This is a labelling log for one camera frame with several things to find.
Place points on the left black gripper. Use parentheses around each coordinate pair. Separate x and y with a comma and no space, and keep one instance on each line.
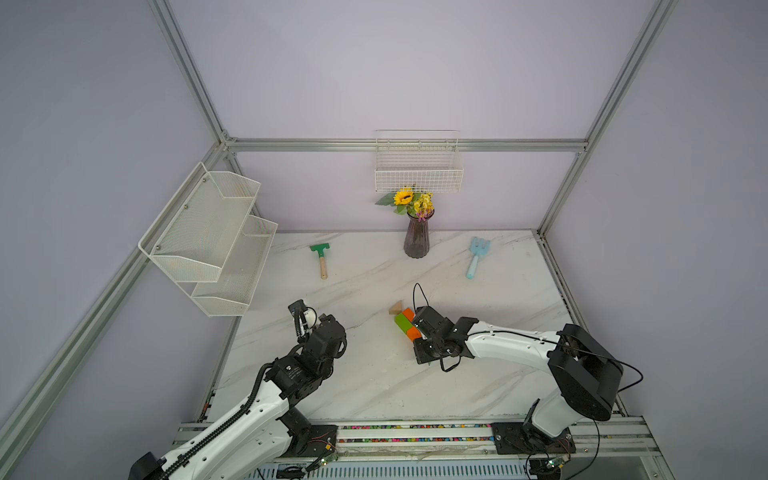
(323,318)

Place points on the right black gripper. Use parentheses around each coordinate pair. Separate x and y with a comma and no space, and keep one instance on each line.
(423,355)

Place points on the orange block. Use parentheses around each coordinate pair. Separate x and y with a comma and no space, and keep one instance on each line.
(408,314)
(413,334)

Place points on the green rectangular block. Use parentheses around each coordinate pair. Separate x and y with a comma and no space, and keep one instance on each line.
(403,323)

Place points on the tan wooden triangle block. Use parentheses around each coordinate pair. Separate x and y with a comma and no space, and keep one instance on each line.
(396,309)

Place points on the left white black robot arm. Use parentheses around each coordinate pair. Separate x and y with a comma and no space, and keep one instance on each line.
(266,424)

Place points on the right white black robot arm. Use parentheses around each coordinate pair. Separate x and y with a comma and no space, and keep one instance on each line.
(586,375)

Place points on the dark ribbed glass vase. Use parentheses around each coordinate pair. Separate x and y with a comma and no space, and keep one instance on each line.
(417,242)

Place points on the light blue toy fork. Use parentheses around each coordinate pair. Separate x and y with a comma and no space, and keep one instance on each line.
(479,247)

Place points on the white two-tier mesh shelf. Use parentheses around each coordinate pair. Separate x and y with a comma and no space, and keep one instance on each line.
(210,243)

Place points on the yellow artificial flower bouquet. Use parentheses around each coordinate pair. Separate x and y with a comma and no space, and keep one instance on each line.
(408,201)

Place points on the green toy rake wooden handle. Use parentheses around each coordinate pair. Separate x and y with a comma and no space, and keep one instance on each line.
(320,250)

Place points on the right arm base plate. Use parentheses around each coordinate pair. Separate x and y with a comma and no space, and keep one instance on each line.
(522,437)

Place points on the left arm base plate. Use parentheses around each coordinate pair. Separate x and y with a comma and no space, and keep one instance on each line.
(308,440)

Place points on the white wire wall basket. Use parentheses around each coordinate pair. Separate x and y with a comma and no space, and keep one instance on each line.
(426,161)

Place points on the aluminium front rail frame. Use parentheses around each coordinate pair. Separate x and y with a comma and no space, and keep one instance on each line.
(619,448)

